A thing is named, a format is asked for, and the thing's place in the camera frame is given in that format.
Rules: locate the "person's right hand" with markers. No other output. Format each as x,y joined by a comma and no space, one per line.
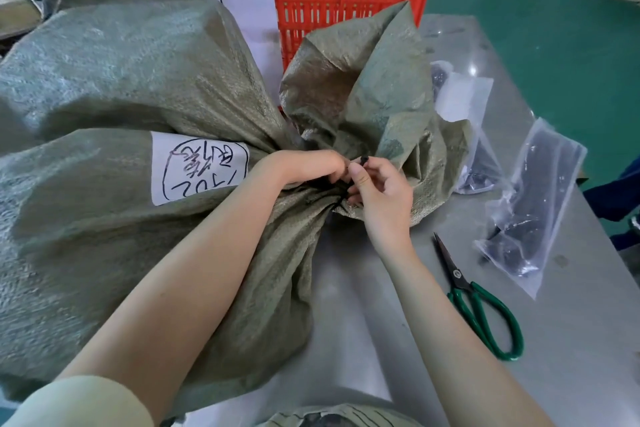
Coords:
390,206

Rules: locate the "person's left hand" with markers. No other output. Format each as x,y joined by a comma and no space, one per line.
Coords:
300,166

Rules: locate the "black cable tie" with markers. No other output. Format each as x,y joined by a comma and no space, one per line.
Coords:
364,159

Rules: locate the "grey-green woven sack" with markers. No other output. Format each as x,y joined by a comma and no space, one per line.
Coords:
100,241

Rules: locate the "person's right forearm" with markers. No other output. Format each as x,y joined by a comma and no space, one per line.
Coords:
450,351

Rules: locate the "person's left forearm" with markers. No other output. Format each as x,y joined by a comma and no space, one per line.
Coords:
175,301

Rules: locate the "clear and white plastic bag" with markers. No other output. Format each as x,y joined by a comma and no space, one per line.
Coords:
465,96

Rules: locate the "clear bag of black ties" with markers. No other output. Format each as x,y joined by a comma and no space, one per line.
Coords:
535,201

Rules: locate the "person's cream shirt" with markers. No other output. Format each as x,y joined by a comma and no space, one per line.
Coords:
75,406

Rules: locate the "white handwritten paper label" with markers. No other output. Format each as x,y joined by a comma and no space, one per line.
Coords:
160,166

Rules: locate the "large white paper sign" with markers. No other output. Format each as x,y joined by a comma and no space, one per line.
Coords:
240,6

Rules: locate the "dark blue cloth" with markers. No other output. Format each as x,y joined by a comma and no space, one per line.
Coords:
615,196

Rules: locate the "grey sack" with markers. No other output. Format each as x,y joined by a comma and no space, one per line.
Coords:
632,266

